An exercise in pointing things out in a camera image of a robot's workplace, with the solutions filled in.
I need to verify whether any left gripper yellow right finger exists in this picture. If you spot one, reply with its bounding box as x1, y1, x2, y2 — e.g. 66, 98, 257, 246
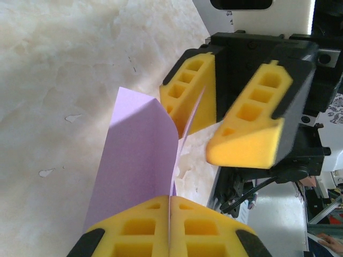
170, 196, 273, 257

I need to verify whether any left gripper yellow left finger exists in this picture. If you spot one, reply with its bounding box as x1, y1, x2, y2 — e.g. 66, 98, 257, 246
68, 195, 171, 257

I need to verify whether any purple paper sheet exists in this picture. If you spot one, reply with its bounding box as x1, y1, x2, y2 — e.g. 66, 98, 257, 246
83, 86, 207, 233

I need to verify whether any aluminium profile bar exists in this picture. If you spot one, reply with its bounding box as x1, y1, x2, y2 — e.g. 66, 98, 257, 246
308, 199, 343, 228

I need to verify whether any person's hand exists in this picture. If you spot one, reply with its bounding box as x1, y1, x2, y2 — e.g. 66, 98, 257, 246
317, 232, 343, 254

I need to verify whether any thin black cable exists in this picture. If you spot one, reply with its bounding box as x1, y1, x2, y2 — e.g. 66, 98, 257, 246
219, 175, 279, 216

